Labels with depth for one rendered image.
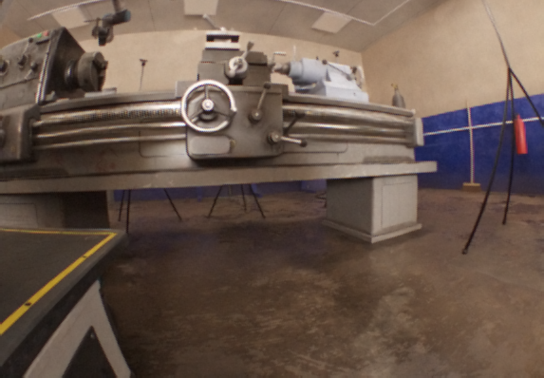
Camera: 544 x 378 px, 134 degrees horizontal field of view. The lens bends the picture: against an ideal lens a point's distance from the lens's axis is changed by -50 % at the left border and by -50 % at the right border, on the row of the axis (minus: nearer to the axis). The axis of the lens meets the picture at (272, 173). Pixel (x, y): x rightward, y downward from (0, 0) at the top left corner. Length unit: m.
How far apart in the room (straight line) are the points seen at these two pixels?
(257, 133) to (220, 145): 0.16
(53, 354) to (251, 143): 0.88
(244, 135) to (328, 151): 0.51
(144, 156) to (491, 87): 4.29
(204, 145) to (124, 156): 0.42
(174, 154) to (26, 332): 0.95
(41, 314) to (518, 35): 4.52
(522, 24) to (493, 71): 0.99
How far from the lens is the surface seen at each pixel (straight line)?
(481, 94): 4.26
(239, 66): 0.91
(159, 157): 1.09
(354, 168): 1.13
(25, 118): 1.31
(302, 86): 1.61
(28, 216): 1.37
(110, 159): 1.16
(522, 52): 4.21
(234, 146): 0.91
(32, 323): 0.27
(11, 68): 1.69
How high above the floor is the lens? 0.45
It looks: 1 degrees down
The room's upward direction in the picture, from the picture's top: 2 degrees counter-clockwise
